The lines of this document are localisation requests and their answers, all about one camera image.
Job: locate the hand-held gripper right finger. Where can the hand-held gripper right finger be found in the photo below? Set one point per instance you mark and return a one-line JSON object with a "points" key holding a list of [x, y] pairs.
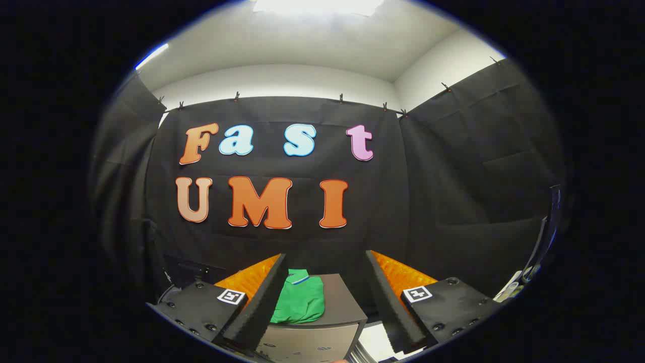
{"points": [[390, 307]]}

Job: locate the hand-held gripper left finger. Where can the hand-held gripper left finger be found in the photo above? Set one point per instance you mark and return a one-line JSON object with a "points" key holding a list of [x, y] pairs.
{"points": [[262, 307]]}

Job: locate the green polo shirt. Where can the green polo shirt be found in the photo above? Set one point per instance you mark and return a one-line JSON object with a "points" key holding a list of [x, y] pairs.
{"points": [[302, 302]]}

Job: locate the white plastic object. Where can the white plastic object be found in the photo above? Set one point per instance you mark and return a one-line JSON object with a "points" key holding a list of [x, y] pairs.
{"points": [[514, 290]]}

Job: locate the black backdrop cloth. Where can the black backdrop cloth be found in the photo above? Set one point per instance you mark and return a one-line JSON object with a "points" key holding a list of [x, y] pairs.
{"points": [[443, 176]]}

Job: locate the ceiling light panel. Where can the ceiling light panel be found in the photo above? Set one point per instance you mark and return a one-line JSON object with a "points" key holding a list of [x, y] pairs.
{"points": [[317, 6]]}

